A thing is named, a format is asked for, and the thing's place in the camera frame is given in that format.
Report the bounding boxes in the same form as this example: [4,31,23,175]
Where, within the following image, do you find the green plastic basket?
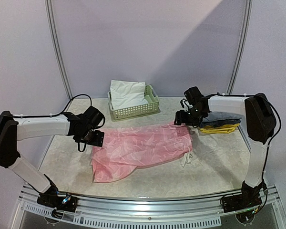
[107,84,160,121]

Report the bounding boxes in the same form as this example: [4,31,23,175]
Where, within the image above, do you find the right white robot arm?
[174,86,281,188]

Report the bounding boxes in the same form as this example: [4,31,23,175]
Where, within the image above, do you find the pink patterned shorts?
[91,124,192,183]

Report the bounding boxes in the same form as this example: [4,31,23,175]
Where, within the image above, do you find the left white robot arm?
[0,106,105,207]

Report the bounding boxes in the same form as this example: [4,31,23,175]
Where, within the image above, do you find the aluminium frame post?
[226,0,252,94]
[45,0,72,99]

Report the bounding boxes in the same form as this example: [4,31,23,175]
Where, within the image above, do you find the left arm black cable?
[0,94,93,152]

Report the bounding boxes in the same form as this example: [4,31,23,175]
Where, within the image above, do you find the yellow folded garment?
[200,125,236,134]

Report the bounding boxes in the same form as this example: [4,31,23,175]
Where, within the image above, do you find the left aluminium frame post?
[45,0,72,99]

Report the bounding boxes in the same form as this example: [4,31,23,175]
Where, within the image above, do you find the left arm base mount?
[37,188,79,219]

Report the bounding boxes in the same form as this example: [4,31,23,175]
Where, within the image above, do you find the front aluminium rail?
[12,185,286,229]

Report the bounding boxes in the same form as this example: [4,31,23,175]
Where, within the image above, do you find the navy folded garment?
[199,119,241,128]

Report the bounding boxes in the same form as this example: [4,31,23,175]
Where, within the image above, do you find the right aluminium frame post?
[226,0,252,94]

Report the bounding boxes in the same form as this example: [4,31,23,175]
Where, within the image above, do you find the grey blue folded garment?
[202,112,242,124]

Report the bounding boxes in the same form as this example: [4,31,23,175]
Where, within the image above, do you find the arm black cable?
[0,94,93,152]
[180,93,282,191]

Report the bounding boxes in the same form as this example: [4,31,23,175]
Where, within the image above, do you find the white cloth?
[110,80,148,110]

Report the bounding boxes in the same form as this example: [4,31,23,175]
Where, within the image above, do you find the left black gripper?
[75,126,104,146]

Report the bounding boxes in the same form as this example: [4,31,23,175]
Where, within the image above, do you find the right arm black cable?
[180,93,282,191]

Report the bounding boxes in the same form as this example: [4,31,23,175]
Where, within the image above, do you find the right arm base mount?
[220,180,268,224]

